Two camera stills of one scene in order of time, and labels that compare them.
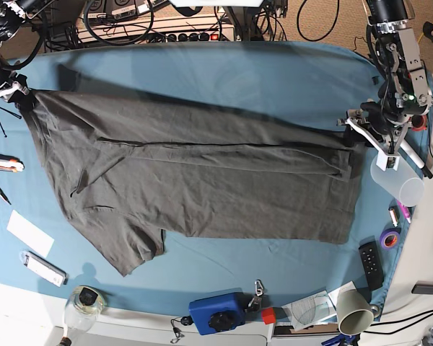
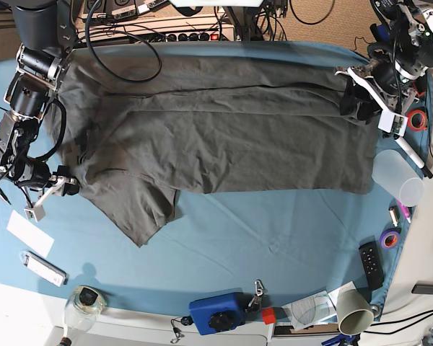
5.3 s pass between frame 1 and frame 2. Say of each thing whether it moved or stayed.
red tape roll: stayed
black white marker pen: stayed
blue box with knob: stayed
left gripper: moved
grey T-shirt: moved
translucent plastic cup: stayed
